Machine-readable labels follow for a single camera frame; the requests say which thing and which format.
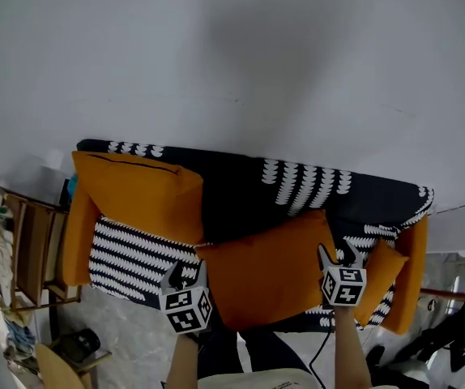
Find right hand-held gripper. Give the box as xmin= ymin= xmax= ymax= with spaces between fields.
xmin=317 ymin=239 xmax=368 ymax=308

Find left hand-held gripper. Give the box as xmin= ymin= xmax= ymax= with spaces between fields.
xmin=158 ymin=259 xmax=214 ymax=336

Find small orange cushion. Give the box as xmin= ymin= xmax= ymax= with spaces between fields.
xmin=353 ymin=239 xmax=410 ymax=327

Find large orange cushion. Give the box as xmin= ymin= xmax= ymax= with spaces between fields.
xmin=194 ymin=209 xmax=339 ymax=331
xmin=71 ymin=151 xmax=205 ymax=246

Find person's left forearm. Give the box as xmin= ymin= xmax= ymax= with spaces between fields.
xmin=165 ymin=332 xmax=201 ymax=389

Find person's right forearm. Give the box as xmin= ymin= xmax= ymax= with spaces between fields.
xmin=332 ymin=304 xmax=373 ymax=389

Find person's dark trouser legs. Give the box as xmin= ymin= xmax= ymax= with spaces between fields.
xmin=198 ymin=326 xmax=310 ymax=380

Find black shoe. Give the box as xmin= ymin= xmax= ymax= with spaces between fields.
xmin=60 ymin=328 xmax=102 ymax=364

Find white water dispenser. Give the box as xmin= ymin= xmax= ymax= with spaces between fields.
xmin=429 ymin=196 xmax=465 ymax=254

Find white round chair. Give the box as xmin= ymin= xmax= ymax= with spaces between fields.
xmin=386 ymin=358 xmax=452 ymax=389

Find wooden side cart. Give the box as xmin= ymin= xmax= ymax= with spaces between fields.
xmin=0 ymin=180 xmax=83 ymax=312

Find round wooden chair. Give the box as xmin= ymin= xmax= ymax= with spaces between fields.
xmin=33 ymin=340 xmax=113 ymax=389

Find blue cloth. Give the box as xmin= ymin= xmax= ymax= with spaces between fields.
xmin=7 ymin=318 xmax=35 ymax=354

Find translucent plastic sheet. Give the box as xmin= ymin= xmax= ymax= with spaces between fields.
xmin=0 ymin=156 xmax=70 ymax=207

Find cream crumpled cloth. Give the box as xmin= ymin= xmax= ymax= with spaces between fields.
xmin=0 ymin=229 xmax=15 ymax=295

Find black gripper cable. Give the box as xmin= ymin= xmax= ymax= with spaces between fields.
xmin=308 ymin=322 xmax=335 ymax=389

